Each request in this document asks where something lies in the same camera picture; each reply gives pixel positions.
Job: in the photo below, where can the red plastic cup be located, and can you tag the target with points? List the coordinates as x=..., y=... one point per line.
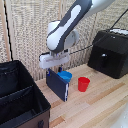
x=83, y=83

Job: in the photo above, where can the black fabric storage box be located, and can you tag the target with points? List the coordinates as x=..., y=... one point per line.
x=20, y=96

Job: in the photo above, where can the blue plastic bowl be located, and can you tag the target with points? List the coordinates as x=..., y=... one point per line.
x=65, y=76

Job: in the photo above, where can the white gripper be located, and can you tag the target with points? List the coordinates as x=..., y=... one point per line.
x=53, y=60

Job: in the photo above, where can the white object on black case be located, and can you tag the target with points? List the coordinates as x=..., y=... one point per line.
x=120, y=31

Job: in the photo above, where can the dark blue book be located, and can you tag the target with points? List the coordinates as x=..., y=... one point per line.
x=57, y=84

